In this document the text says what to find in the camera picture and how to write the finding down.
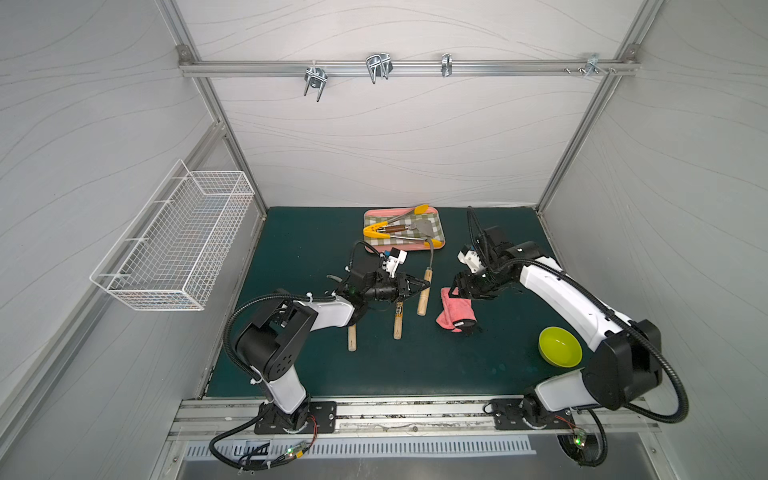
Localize aluminium crossbar rail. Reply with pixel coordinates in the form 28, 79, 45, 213
179, 57, 641, 78

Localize metal U-bolt clamp left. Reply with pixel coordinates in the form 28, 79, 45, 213
303, 66, 328, 102

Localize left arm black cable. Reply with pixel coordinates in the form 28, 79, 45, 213
208, 410, 319, 472

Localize metal U-bolt clamp middle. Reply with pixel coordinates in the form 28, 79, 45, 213
365, 52, 393, 84

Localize pink rag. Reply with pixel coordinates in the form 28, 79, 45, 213
436, 287, 477, 334

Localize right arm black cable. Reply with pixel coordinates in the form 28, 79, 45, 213
556, 407, 610, 468

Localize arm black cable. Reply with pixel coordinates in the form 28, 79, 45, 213
208, 410, 319, 472
556, 407, 610, 468

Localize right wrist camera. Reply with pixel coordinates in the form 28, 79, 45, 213
457, 247, 485, 274

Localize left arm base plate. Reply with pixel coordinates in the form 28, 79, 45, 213
254, 400, 337, 435

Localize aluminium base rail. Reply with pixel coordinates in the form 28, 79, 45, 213
167, 392, 660, 442

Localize metal bracket with bolts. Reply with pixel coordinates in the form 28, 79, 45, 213
563, 54, 617, 78

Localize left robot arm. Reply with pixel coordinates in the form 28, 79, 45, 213
223, 267, 431, 415

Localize metal u-bolt clamp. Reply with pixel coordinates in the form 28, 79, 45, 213
303, 66, 328, 102
365, 52, 393, 84

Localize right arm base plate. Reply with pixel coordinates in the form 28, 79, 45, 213
482, 395, 576, 431

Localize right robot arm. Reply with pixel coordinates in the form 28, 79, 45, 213
450, 242, 690, 429

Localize yellow tipped metal tongs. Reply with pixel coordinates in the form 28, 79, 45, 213
362, 203, 444, 249

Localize lime green bowl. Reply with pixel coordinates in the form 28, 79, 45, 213
538, 326, 583, 369

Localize white vent strip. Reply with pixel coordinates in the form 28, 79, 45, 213
183, 434, 537, 461

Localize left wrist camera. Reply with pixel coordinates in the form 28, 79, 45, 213
384, 247, 407, 278

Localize pink checkered tray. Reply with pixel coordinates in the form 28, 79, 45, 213
362, 206, 447, 254

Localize white wire basket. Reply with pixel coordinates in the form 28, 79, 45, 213
90, 159, 254, 311

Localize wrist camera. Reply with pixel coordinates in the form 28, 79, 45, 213
384, 247, 407, 278
457, 247, 485, 274

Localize small metal spatula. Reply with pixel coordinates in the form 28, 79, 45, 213
383, 219, 434, 238

